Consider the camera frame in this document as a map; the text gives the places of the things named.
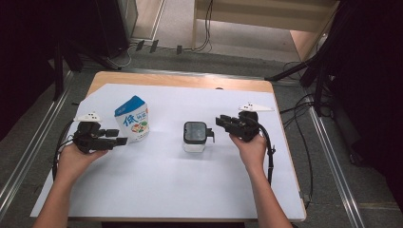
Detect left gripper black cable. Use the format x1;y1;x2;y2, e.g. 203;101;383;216
51;120;80;181

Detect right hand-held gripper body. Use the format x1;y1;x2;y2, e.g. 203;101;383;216
229;103;275;143

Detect black metal stand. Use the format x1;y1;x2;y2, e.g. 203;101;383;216
264;0;359;118
51;31;123;103

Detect person's left hand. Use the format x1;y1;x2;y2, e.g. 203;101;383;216
56;144;108;186

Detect white paper sheet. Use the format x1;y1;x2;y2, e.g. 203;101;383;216
29;83;305;220

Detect person's right hand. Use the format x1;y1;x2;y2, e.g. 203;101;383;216
229;132;269;175

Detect white pouch with blue top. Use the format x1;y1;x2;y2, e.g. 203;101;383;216
113;94;150;144

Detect black floor cables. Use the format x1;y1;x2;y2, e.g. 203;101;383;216
278;61;321;203

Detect metal floor rail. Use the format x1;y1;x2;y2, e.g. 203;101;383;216
0;70;75;220
308;104;365;228

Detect white floor cable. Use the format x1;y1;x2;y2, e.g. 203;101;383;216
106;44;138;68

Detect glass jar with black lid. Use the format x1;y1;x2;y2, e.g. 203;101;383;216
182;121;216;154

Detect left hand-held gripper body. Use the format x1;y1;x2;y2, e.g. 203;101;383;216
73;111;117;155

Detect light wooden shelf unit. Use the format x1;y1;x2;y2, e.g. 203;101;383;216
191;0;340;62

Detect black hanging cable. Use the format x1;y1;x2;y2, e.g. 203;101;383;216
193;0;214;52

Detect black curtain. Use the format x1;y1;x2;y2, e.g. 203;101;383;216
329;0;403;213
0;0;129;141

